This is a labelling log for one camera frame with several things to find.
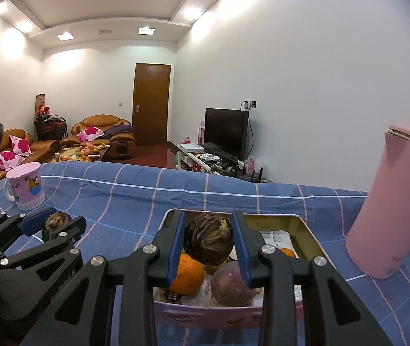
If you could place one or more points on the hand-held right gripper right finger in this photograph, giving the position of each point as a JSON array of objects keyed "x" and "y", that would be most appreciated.
[{"x": 241, "y": 250}]

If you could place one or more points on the black router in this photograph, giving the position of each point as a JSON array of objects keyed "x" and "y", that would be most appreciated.
[{"x": 255, "y": 173}]

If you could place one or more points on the purple passion fruit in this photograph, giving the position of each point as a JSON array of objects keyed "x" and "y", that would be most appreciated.
[{"x": 232, "y": 283}]

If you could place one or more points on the large orange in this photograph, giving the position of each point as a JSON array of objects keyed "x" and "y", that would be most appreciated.
[{"x": 190, "y": 275}]

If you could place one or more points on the ceiling vent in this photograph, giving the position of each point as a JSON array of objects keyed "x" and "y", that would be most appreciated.
[{"x": 104, "y": 31}]

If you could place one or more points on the cluttered coffee table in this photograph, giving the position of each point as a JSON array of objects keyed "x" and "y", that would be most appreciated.
[{"x": 82, "y": 154}]

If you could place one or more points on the brown leather sofa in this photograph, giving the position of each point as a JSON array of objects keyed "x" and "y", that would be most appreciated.
[{"x": 41, "y": 147}]

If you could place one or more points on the pink thermos bottle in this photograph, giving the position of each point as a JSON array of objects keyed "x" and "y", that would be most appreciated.
[{"x": 388, "y": 205}]

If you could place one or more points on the blue plaid sheet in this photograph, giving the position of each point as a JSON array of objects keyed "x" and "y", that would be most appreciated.
[{"x": 136, "y": 194}]

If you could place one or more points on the black television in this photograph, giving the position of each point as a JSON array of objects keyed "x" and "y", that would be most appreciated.
[{"x": 226, "y": 133}]

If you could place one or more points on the white flat device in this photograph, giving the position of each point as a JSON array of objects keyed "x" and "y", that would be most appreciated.
[{"x": 190, "y": 147}]

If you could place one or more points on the white television stand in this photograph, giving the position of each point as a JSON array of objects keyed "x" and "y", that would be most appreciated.
[{"x": 199, "y": 160}]

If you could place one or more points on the square ceiling light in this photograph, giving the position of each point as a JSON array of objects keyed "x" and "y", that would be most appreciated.
[
  {"x": 64, "y": 36},
  {"x": 146, "y": 30}
]

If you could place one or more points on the pink flower cushion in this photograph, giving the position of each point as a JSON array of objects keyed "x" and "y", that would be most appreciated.
[
  {"x": 6, "y": 159},
  {"x": 19, "y": 146},
  {"x": 89, "y": 132}
]

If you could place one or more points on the purple cloth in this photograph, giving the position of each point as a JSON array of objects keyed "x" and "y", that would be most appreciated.
[{"x": 118, "y": 130}]

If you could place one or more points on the printed paper lining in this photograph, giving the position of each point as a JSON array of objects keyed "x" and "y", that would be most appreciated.
[{"x": 276, "y": 238}]

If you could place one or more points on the black rack with clothes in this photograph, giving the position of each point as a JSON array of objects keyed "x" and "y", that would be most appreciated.
[{"x": 48, "y": 124}]

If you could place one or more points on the pink cartoon mug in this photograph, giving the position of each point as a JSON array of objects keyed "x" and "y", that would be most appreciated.
[{"x": 26, "y": 187}]

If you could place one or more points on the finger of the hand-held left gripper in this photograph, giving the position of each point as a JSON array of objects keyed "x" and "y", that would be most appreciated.
[
  {"x": 33, "y": 220},
  {"x": 64, "y": 231}
]

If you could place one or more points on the brown kiwi fruit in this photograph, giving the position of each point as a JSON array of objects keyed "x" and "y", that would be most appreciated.
[{"x": 212, "y": 269}]

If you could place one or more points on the dark wrinkled fruit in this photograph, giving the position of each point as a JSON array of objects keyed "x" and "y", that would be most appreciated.
[
  {"x": 208, "y": 238},
  {"x": 54, "y": 221}
]

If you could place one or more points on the wall socket with plugs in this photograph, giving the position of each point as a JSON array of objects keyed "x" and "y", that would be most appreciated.
[{"x": 249, "y": 104}]

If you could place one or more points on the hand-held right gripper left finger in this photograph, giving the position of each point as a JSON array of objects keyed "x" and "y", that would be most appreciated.
[{"x": 174, "y": 250}]

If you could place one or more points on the brown leather armchair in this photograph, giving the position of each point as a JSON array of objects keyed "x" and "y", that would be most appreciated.
[{"x": 100, "y": 120}]

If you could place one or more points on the pink carton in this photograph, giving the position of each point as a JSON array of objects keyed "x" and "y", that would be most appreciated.
[{"x": 201, "y": 133}]

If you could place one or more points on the small orange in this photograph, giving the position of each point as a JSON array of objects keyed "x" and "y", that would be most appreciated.
[{"x": 286, "y": 253}]

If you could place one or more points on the rectangular metal tin box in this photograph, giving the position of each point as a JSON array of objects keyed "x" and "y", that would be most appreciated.
[{"x": 190, "y": 315}]

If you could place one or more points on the brown wooden door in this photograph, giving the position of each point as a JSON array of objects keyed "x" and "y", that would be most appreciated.
[{"x": 152, "y": 104}]

